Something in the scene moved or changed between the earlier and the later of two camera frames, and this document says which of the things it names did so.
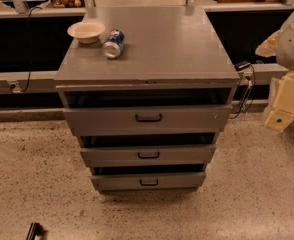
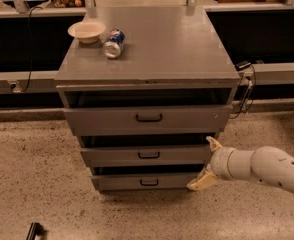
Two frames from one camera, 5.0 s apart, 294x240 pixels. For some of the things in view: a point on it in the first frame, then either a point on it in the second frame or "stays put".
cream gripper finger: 279,120 → 204,180
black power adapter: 241,65 stays put
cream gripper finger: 268,48 → 213,143
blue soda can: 113,47 stays put
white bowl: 86,31 stays put
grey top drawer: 147,119 stays put
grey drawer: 103,156 stays put
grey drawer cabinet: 149,98 stays put
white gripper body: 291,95 → 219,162
